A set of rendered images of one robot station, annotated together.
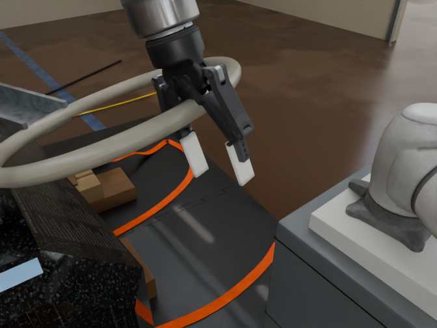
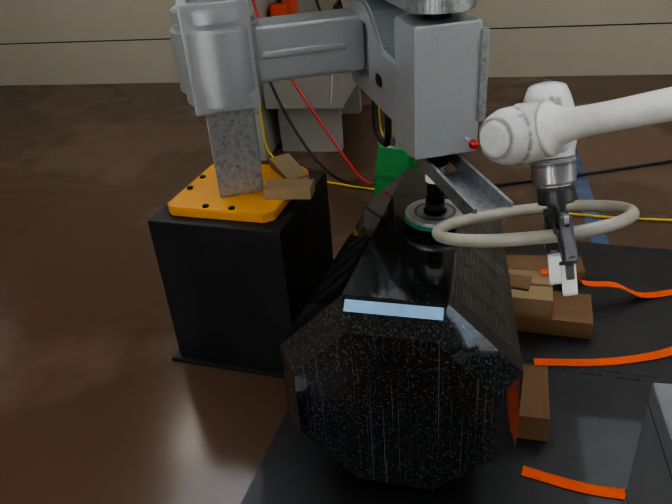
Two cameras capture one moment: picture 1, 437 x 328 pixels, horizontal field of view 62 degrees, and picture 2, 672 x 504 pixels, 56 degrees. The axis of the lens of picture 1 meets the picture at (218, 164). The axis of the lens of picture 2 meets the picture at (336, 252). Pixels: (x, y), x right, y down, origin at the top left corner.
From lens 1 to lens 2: 0.97 m
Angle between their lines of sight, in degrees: 43
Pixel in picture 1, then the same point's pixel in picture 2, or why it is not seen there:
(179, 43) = (551, 195)
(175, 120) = (536, 237)
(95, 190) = (543, 305)
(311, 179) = not seen: outside the picture
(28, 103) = (490, 195)
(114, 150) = (494, 241)
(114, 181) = (572, 307)
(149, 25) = (536, 181)
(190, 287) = (588, 458)
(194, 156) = (554, 269)
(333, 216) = not seen: outside the picture
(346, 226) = not seen: outside the picture
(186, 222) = (634, 395)
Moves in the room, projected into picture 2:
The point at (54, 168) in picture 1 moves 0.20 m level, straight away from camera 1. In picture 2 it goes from (462, 239) to (477, 201)
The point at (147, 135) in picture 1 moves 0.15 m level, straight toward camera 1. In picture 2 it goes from (514, 240) to (483, 272)
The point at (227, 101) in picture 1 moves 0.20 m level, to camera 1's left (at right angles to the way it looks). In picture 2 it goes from (564, 237) to (485, 207)
